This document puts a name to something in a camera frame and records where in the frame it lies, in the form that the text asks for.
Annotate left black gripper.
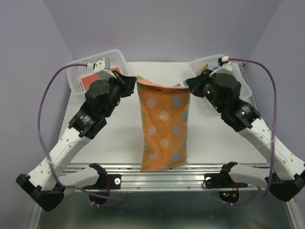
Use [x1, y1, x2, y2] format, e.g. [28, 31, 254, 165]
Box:
[105, 70, 137, 116]

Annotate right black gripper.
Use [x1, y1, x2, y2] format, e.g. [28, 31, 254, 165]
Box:
[187, 68, 225, 113]

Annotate yellow blue hello towel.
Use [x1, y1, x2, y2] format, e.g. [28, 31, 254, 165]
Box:
[198, 63, 210, 76]

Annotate orange plush towel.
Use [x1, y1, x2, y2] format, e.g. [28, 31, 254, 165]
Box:
[137, 76, 190, 172]

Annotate brown bear towel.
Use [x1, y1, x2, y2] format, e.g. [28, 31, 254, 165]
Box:
[79, 67, 122, 92]

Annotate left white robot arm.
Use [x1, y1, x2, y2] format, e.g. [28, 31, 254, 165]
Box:
[16, 72, 137, 212]

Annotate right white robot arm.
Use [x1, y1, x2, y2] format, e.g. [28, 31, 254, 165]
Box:
[186, 73, 305, 202]

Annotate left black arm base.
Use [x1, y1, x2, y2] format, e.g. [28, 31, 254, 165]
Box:
[78, 163, 122, 190]

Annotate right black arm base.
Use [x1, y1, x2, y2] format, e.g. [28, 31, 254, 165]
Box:
[202, 162, 248, 189]

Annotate right white plastic basket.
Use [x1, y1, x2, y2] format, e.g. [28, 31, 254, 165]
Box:
[188, 54, 252, 102]

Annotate white plastic basket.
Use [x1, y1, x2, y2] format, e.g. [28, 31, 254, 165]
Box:
[188, 54, 252, 102]
[66, 50, 131, 97]

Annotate light blue colourful towel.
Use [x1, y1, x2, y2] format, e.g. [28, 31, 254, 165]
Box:
[208, 64, 220, 71]

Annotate left white plastic basket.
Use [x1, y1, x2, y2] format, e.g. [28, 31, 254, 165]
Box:
[66, 50, 131, 97]

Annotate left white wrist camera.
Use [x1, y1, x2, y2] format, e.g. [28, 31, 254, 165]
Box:
[86, 57, 116, 80]

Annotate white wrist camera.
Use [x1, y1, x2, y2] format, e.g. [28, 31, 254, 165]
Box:
[210, 56, 233, 76]
[86, 57, 116, 80]

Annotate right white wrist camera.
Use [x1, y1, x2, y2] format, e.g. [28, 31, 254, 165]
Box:
[210, 56, 233, 76]

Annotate right aluminium side rail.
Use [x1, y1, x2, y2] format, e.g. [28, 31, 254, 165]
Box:
[238, 62, 257, 109]

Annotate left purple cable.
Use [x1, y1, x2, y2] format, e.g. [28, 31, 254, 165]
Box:
[38, 62, 124, 208]

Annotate aluminium mounting rail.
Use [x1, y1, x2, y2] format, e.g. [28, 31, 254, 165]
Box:
[64, 163, 270, 191]

